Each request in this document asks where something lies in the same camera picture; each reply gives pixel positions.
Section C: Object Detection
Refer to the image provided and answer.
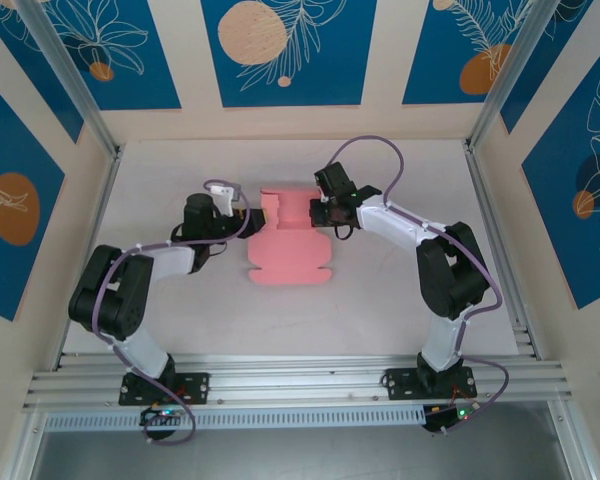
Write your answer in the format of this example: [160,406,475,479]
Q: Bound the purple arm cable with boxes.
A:
[327,134,511,436]
[92,178,254,446]

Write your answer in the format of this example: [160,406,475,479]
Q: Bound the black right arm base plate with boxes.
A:
[382,366,478,402]

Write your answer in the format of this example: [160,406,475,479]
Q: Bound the aluminium side rail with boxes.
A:
[53,147,126,371]
[462,139,541,361]

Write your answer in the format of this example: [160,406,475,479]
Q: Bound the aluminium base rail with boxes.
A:
[22,352,579,414]

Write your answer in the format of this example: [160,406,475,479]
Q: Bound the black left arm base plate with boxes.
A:
[118,370,212,407]

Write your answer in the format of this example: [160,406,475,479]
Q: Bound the blue poster white leaves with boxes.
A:
[499,0,597,135]
[0,0,85,145]

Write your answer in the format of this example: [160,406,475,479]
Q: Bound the blue poster dark circle flower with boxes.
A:
[521,47,600,312]

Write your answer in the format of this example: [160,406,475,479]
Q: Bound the grey metal sheet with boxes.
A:
[29,429,581,480]

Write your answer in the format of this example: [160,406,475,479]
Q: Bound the blue poster lily flower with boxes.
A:
[34,0,182,112]

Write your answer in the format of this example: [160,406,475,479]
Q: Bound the aluminium frame upright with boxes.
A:
[547,399,599,480]
[7,412,49,480]

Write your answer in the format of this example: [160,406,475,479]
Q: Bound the blue poster orange circle flower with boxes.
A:
[0,69,67,322]

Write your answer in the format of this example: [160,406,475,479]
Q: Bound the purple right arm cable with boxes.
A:
[327,134,511,436]

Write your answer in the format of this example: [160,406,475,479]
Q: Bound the blue poster fern orange circle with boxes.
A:
[401,0,544,106]

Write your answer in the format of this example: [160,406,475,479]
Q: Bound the grey slotted cable duct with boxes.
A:
[43,405,426,432]

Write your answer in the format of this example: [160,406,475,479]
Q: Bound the aluminium corner post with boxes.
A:
[462,0,564,151]
[15,0,122,162]

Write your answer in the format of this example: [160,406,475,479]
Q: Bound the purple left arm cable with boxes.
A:
[92,178,254,446]

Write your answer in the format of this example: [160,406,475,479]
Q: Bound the pink paper box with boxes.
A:
[244,187,337,289]

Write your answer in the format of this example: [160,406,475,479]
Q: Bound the blue illustrated poster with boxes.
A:
[201,0,380,109]

